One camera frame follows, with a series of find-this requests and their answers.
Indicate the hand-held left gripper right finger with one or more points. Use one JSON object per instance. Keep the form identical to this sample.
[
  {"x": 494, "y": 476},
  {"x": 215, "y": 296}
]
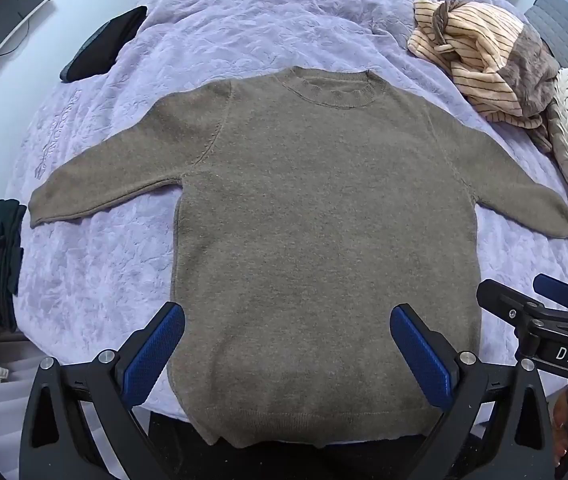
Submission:
[{"x": 421, "y": 355}]

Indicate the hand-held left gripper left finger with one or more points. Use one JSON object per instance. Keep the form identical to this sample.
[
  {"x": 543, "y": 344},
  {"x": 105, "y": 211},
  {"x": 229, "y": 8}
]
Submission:
[{"x": 156, "y": 355}]

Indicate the olive brown knit sweater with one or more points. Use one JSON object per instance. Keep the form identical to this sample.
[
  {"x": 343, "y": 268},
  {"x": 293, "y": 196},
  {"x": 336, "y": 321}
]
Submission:
[{"x": 324, "y": 220}]

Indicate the dark green clothes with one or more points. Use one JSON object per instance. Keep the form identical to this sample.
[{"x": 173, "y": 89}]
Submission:
[{"x": 4, "y": 260}]

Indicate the person's dark pants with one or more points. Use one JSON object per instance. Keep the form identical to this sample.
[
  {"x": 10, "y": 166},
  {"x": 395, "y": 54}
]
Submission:
[{"x": 289, "y": 462}]

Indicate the beige striped fleece garment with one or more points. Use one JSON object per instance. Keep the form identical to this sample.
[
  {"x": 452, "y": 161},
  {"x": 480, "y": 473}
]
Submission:
[{"x": 483, "y": 65}]

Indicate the grey quilted cushion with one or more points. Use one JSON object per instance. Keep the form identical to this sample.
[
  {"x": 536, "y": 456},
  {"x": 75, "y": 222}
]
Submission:
[{"x": 566, "y": 30}]

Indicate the black folded cloth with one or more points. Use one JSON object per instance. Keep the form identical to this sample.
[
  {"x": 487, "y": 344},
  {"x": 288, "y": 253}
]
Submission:
[{"x": 99, "y": 47}]

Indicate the lilac embossed plush blanket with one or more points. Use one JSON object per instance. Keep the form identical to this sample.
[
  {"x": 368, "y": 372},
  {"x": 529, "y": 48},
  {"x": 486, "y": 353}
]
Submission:
[{"x": 204, "y": 35}]

